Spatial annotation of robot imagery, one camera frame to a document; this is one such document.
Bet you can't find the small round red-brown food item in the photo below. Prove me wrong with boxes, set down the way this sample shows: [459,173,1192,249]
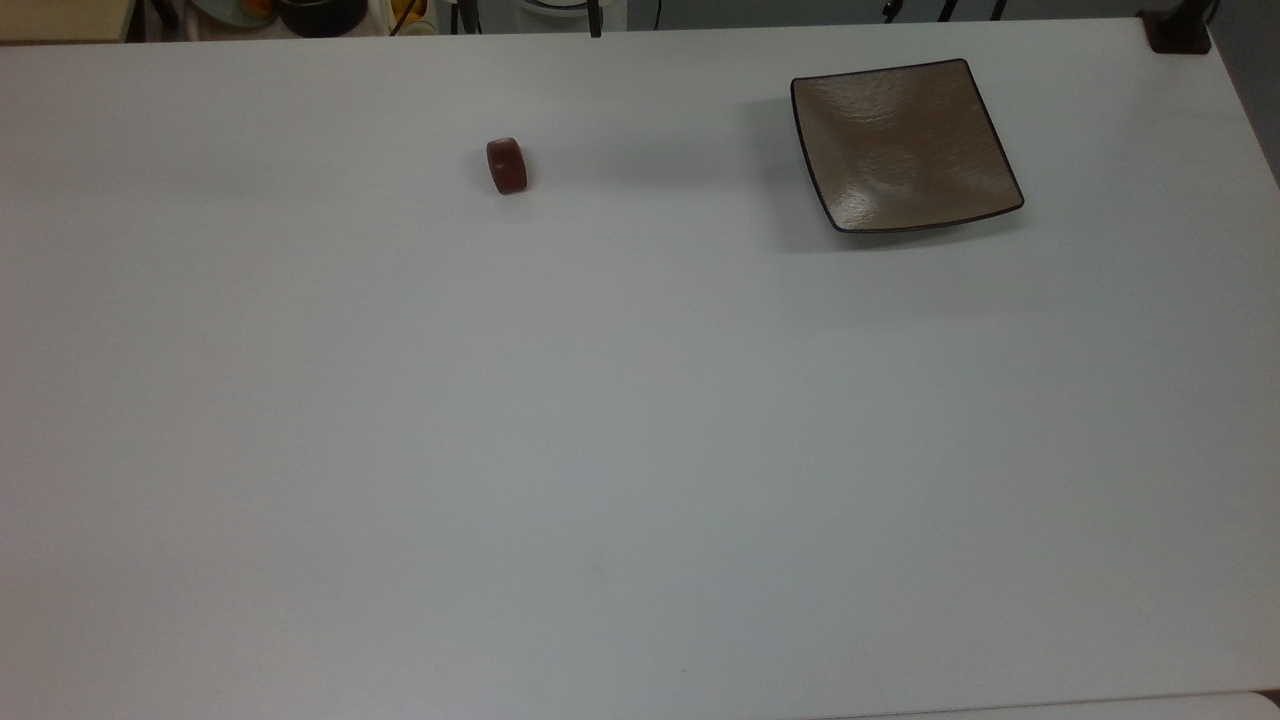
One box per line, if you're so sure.
[486,137,529,196]

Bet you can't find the square brown ceramic plate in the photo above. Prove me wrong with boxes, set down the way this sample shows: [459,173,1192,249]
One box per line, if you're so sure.
[790,58,1026,235]

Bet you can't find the black pot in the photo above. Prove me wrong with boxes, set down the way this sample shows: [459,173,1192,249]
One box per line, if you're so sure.
[277,0,370,39]

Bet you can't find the pale bowl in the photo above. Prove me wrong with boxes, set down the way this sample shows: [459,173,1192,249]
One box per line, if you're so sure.
[190,0,279,28]

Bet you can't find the black tripod legs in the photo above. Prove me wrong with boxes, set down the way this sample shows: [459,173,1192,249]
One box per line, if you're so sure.
[882,0,1009,23]

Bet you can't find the beige box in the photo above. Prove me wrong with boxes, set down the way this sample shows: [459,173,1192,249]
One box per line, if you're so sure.
[0,0,137,44]

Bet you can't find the black camera stand base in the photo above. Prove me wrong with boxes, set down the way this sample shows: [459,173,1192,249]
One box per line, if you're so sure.
[1139,0,1217,55]

